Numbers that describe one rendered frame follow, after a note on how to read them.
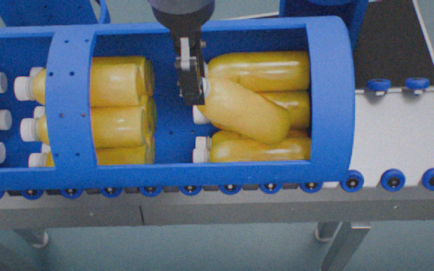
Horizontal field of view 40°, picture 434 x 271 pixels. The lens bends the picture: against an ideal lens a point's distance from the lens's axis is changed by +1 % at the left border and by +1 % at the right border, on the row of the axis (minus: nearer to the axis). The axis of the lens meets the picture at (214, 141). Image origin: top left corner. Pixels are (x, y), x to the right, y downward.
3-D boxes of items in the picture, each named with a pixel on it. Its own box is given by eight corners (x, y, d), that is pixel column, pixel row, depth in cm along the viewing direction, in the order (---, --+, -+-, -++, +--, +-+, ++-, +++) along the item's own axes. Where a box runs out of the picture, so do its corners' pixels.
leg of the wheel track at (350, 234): (337, 283, 197) (374, 229, 140) (319, 284, 197) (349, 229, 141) (334, 266, 200) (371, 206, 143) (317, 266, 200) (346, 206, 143)
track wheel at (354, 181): (365, 172, 108) (363, 167, 110) (340, 173, 108) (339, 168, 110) (364, 193, 110) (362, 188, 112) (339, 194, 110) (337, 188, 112)
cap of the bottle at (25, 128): (34, 144, 100) (23, 145, 100) (40, 134, 103) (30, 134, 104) (29, 124, 98) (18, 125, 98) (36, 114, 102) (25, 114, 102)
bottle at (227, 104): (284, 150, 98) (203, 114, 86) (255, 142, 103) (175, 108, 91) (297, 110, 98) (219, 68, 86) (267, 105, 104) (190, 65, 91)
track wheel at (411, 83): (432, 89, 116) (432, 78, 116) (408, 89, 116) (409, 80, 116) (425, 86, 121) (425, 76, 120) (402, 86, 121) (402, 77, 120)
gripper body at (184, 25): (214, 16, 65) (217, 61, 74) (213, -45, 69) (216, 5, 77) (146, 17, 66) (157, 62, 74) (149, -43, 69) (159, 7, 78)
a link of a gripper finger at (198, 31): (201, 19, 72) (200, 28, 72) (206, 82, 81) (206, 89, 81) (169, 20, 73) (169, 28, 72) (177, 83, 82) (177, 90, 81)
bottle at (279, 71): (304, 81, 109) (203, 84, 110) (305, 44, 106) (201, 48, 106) (309, 96, 103) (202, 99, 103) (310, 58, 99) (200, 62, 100)
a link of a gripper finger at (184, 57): (194, 13, 71) (193, 44, 68) (197, 44, 75) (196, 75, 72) (174, 13, 71) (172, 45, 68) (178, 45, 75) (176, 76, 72)
